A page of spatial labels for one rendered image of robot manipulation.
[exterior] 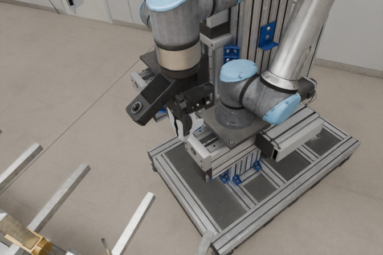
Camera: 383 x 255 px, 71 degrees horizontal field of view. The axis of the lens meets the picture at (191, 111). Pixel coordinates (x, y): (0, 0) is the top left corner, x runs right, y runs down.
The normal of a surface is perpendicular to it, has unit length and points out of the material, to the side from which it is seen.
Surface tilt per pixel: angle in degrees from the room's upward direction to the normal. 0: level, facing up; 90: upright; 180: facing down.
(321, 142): 0
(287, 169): 0
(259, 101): 67
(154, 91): 28
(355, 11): 90
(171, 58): 90
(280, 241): 0
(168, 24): 90
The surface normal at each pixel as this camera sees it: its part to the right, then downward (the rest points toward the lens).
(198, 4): 0.63, 0.36
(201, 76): 0.56, 0.57
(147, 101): -0.43, -0.41
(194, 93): -0.06, -0.70
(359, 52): -0.44, 0.66
